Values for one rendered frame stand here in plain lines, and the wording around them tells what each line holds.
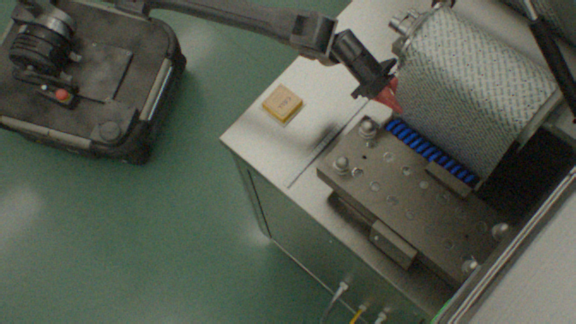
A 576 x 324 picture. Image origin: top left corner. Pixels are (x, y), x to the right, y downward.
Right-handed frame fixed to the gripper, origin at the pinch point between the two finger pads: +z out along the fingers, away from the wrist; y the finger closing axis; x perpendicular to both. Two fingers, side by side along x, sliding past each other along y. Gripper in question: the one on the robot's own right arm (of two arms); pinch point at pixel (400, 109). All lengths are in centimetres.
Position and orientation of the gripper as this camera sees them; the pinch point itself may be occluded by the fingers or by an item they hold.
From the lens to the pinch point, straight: 138.6
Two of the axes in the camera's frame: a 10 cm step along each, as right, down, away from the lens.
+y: -6.6, 7.1, -2.4
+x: 3.3, 0.0, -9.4
